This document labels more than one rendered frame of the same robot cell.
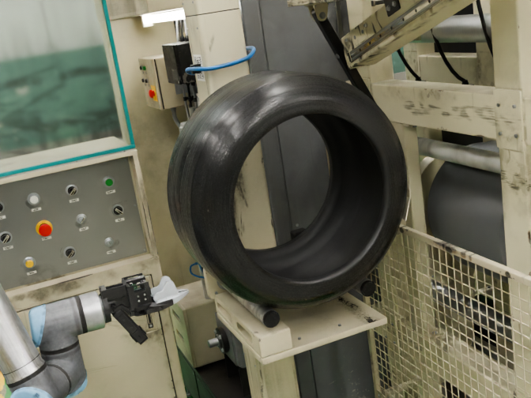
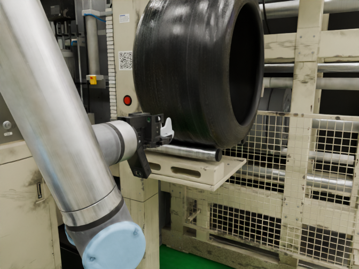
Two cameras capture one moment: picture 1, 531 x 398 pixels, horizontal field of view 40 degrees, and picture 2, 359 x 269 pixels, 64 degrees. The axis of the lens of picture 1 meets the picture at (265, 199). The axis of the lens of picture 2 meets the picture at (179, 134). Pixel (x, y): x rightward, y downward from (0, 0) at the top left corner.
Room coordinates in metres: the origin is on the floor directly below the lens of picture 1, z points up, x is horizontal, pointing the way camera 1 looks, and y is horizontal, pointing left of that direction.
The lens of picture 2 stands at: (1.06, 0.73, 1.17)
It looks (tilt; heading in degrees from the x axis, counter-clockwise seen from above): 12 degrees down; 320
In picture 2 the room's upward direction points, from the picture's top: straight up
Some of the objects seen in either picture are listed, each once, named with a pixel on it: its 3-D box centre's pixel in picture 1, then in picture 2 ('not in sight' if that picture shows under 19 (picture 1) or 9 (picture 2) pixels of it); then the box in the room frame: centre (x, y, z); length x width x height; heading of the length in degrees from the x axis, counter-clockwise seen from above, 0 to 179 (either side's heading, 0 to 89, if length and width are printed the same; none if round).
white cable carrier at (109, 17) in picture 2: not in sight; (116, 68); (2.19, 0.13, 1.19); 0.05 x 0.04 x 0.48; 110
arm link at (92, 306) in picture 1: (92, 310); (115, 141); (1.61, 0.45, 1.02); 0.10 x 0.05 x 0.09; 20
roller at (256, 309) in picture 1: (247, 298); (175, 148); (1.83, 0.09, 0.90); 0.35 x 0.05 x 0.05; 20
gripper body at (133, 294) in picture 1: (126, 298); (139, 132); (1.63, 0.37, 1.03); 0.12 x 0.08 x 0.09; 110
